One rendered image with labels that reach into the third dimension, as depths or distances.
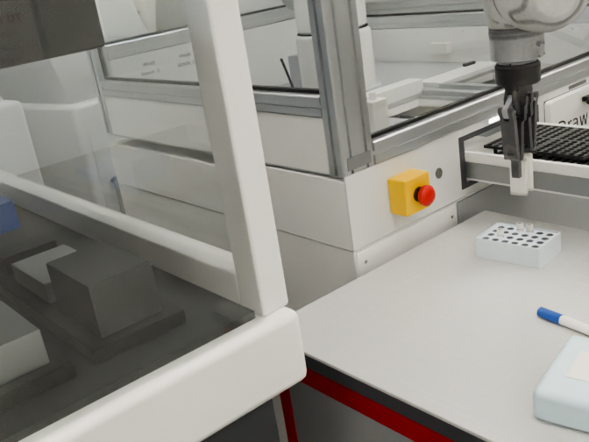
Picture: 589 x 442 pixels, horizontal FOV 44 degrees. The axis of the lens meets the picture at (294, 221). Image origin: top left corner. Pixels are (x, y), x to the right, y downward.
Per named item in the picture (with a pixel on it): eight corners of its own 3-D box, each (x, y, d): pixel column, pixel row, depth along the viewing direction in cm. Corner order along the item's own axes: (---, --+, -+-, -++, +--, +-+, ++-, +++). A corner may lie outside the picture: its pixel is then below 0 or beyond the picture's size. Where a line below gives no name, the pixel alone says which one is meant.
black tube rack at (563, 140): (629, 162, 147) (629, 131, 144) (584, 188, 137) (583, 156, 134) (532, 151, 163) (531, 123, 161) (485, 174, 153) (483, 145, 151)
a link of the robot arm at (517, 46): (552, 20, 122) (553, 55, 124) (500, 23, 127) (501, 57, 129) (533, 29, 115) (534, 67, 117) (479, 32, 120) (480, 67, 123)
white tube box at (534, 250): (561, 251, 131) (560, 231, 129) (540, 269, 125) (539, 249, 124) (498, 240, 139) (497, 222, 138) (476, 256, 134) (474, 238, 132)
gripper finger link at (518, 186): (527, 157, 127) (525, 158, 127) (528, 195, 129) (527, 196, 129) (510, 156, 129) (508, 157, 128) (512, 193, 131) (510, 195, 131)
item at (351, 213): (625, 116, 192) (625, 60, 187) (354, 252, 134) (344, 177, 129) (367, 98, 263) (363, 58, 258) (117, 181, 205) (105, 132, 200)
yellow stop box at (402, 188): (435, 206, 139) (431, 170, 136) (410, 218, 135) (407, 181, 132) (415, 202, 143) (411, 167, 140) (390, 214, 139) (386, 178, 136)
